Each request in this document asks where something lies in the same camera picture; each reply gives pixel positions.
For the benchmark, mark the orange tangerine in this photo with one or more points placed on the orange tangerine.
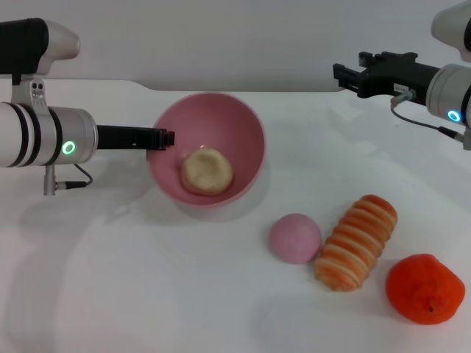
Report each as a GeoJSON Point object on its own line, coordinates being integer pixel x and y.
{"type": "Point", "coordinates": [423, 288]}

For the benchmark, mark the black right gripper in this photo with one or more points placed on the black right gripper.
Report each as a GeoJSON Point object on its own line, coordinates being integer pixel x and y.
{"type": "Point", "coordinates": [397, 75]}

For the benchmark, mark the left wrist camera unit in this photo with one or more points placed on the left wrist camera unit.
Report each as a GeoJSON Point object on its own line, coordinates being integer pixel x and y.
{"type": "Point", "coordinates": [33, 48]}

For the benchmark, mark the pink plastic bowl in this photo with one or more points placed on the pink plastic bowl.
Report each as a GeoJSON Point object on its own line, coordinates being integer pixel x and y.
{"type": "Point", "coordinates": [221, 121]}

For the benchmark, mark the beige egg yolk pastry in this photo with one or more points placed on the beige egg yolk pastry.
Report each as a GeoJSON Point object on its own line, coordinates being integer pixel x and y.
{"type": "Point", "coordinates": [207, 172]}

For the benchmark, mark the orange striped bread roll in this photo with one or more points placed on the orange striped bread roll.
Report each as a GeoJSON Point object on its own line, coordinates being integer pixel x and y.
{"type": "Point", "coordinates": [355, 244]}

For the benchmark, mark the pink round bun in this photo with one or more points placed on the pink round bun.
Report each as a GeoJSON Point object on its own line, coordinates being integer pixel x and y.
{"type": "Point", "coordinates": [295, 239]}

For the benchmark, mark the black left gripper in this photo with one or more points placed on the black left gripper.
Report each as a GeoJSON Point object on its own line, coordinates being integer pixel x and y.
{"type": "Point", "coordinates": [129, 138]}

